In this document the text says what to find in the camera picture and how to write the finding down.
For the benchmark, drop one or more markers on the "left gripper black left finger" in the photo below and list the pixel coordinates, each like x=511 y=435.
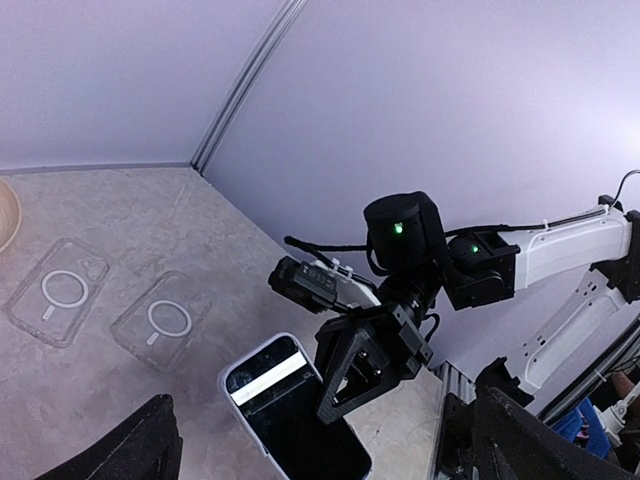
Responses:
x=146 y=445

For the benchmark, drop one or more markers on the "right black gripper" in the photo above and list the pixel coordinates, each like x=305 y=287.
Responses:
x=356 y=367

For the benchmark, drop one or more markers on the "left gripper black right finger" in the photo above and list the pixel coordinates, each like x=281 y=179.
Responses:
x=540 y=440

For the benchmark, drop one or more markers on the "black smartphone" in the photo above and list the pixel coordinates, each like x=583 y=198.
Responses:
x=295 y=415

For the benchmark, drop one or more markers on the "lilac phone case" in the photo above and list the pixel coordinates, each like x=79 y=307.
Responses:
x=250 y=405

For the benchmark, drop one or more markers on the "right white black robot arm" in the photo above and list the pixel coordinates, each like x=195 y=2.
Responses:
x=408 y=248

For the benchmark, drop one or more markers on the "cream round plate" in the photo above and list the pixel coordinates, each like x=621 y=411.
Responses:
x=10 y=215

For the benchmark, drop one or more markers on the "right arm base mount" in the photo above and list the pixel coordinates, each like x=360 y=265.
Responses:
x=453 y=456

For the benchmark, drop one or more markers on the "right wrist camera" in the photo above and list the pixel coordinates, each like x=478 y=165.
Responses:
x=318 y=288

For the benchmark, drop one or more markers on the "clear case with white ring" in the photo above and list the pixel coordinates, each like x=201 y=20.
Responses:
x=54 y=299

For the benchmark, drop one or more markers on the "right aluminium corner post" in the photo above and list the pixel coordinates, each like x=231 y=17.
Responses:
x=240 y=88

